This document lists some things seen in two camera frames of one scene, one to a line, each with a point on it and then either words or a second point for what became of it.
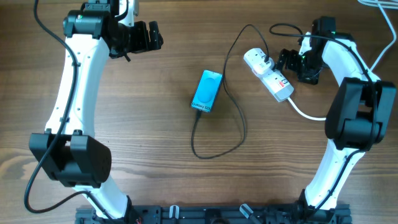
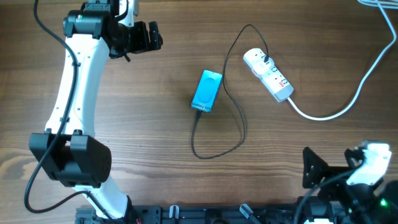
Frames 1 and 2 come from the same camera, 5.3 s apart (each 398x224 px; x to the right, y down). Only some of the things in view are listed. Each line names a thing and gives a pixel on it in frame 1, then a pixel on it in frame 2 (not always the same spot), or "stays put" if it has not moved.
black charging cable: [192, 147] stays put
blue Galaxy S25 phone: [206, 93] stays put
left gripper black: [142, 43] stays put
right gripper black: [311, 77] to [321, 168]
